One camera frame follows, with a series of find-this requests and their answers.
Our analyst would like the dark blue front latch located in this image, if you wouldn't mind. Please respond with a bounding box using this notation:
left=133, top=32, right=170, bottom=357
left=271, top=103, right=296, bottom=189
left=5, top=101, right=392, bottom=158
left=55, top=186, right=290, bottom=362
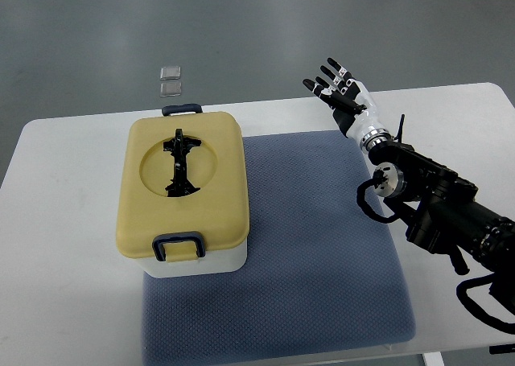
left=152, top=231, right=207, bottom=261

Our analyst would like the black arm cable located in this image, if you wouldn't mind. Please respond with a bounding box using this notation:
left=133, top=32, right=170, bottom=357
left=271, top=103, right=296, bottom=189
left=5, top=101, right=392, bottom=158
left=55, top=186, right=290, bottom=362
left=356, top=176, right=403, bottom=224

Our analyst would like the upper clear floor plate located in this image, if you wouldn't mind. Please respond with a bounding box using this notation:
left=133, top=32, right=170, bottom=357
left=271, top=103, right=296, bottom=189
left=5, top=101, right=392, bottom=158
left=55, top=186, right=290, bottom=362
left=160, top=65, right=181, bottom=80

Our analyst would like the yellow storage box lid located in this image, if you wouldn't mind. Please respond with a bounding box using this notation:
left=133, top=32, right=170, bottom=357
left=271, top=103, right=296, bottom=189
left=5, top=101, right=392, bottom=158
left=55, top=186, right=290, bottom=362
left=116, top=112, right=249, bottom=262

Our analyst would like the blue grey fabric mat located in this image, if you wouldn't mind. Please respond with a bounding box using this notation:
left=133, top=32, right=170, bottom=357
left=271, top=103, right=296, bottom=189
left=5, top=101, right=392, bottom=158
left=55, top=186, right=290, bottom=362
left=142, top=130, right=415, bottom=365

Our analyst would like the dark blue latch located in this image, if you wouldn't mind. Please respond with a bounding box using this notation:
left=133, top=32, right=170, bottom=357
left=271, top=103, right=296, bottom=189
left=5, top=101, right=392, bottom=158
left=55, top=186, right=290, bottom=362
left=161, top=103, right=203, bottom=117
left=152, top=231, right=207, bottom=261

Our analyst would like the white storage box base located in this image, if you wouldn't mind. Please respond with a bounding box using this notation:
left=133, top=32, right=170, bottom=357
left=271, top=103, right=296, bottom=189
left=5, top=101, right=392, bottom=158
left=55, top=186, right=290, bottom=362
left=134, top=236, right=247, bottom=278

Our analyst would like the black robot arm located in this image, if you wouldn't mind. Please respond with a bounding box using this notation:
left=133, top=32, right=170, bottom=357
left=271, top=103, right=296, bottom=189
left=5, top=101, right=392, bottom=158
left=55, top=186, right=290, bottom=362
left=356, top=125, right=514, bottom=334

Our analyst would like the dark blue rear latch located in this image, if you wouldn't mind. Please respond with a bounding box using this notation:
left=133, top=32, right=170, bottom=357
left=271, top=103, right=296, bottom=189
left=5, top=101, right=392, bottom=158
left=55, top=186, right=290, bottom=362
left=161, top=103, right=203, bottom=117

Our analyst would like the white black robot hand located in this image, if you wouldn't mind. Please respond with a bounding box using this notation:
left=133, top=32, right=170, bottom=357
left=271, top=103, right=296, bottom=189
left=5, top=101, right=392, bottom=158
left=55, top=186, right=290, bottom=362
left=303, top=57, right=390, bottom=147

